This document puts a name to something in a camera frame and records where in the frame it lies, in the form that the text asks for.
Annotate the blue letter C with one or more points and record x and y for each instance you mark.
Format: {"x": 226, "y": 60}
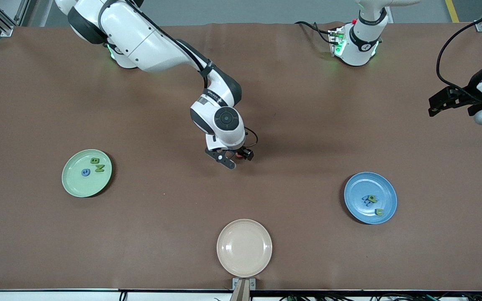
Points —
{"x": 83, "y": 172}

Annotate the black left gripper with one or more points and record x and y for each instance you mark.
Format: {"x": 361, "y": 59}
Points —
{"x": 471, "y": 89}

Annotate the green letter N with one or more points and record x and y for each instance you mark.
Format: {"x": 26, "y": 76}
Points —
{"x": 99, "y": 168}

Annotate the green plate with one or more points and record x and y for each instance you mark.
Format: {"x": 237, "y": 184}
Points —
{"x": 78, "y": 184}

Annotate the beige plate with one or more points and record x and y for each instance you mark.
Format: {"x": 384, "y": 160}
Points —
{"x": 244, "y": 248}

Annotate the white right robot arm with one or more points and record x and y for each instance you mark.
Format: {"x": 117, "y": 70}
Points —
{"x": 140, "y": 37}

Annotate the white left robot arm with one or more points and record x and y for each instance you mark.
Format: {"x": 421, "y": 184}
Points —
{"x": 360, "y": 50}

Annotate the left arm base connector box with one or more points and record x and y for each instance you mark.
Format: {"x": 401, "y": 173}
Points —
{"x": 334, "y": 39}

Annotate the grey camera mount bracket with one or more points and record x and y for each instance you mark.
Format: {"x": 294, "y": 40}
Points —
{"x": 243, "y": 288}

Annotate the white table edge rail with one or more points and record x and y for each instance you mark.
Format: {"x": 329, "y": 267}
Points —
{"x": 57, "y": 297}

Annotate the green letter p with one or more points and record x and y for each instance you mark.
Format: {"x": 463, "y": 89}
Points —
{"x": 373, "y": 198}

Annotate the blue plate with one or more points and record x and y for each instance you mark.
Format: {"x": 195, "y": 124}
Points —
{"x": 358, "y": 184}

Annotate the brown table mat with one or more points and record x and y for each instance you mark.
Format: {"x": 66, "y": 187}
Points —
{"x": 308, "y": 104}

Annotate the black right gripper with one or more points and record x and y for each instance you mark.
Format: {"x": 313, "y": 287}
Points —
{"x": 244, "y": 152}

